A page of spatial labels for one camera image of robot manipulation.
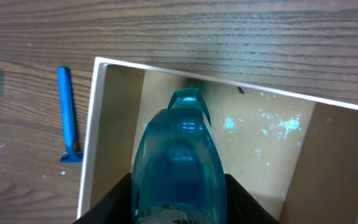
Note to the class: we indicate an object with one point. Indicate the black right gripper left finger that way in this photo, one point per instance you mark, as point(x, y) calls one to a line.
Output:
point(113, 208)

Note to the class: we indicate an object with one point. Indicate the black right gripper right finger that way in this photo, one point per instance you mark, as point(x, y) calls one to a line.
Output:
point(242, 208)

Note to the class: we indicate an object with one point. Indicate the white square open box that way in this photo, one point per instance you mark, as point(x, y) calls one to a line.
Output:
point(296, 154)

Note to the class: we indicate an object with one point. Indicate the blue mouthwash bottle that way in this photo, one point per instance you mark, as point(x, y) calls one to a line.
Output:
point(177, 175)

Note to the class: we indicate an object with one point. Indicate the blue disposable razor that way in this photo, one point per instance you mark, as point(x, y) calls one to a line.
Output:
point(67, 112)

